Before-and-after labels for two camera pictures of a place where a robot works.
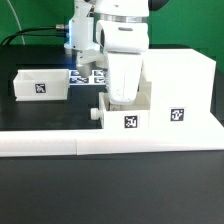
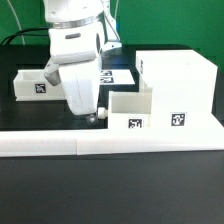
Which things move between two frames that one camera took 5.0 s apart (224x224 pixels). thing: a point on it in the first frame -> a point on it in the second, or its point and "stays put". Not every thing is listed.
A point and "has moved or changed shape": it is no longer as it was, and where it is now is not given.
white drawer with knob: (128, 116) has moved or changed shape
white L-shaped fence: (101, 141) stays put
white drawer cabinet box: (181, 88) stays put
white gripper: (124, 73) -> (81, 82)
